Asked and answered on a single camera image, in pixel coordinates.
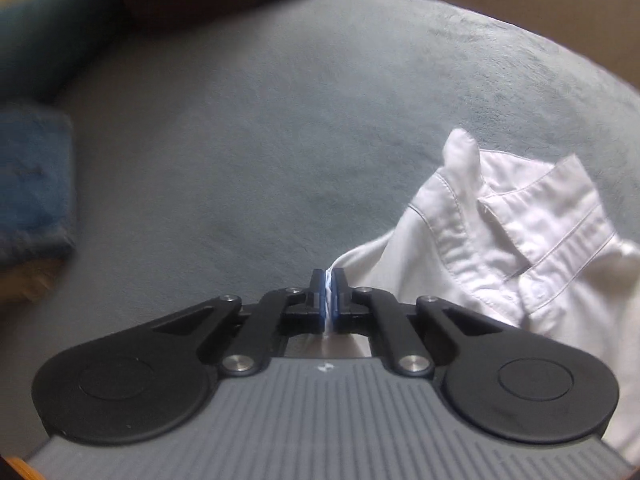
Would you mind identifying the grey bed blanket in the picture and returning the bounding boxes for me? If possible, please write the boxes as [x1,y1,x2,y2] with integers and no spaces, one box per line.
[0,0,640,461]

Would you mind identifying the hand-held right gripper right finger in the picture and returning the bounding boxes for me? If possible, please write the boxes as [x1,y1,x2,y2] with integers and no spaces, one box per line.
[330,268,506,377]

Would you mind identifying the folded blue jeans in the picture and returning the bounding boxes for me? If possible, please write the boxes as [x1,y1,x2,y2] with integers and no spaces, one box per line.
[0,104,77,267]

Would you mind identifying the white shirt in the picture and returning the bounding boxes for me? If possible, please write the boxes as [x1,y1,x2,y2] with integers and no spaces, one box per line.
[324,127,640,461]

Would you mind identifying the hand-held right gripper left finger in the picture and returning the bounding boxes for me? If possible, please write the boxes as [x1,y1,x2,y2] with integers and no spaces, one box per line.
[152,268,324,377]

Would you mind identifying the blue pillow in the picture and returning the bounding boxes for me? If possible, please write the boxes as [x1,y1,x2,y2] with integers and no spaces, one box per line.
[0,0,127,107]

